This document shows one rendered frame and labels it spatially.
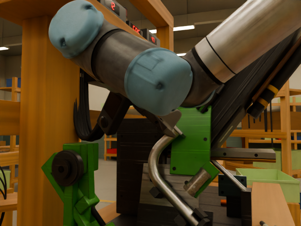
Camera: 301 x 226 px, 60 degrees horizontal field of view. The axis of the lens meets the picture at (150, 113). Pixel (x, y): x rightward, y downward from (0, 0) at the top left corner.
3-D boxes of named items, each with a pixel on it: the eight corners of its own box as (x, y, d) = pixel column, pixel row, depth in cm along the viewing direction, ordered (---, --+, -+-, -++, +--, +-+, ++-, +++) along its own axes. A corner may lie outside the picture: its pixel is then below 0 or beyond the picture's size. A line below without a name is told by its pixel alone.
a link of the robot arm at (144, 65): (213, 71, 36) (153, 42, 41) (175, 52, 26) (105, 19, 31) (187, 121, 37) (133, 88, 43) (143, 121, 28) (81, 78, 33)
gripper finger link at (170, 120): (195, 127, 57) (169, 99, 53) (175, 145, 57) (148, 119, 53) (190, 122, 60) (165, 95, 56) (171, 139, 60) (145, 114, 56)
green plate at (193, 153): (213, 179, 79) (215, 113, 85) (209, 176, 72) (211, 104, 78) (177, 176, 83) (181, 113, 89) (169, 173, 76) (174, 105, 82)
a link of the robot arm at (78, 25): (70, 58, 30) (32, 34, 35) (115, 94, 40) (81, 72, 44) (109, 5, 31) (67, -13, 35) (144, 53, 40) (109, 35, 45)
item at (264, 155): (273, 157, 93) (273, 149, 93) (276, 162, 78) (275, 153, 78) (169, 153, 108) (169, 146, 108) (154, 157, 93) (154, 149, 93)
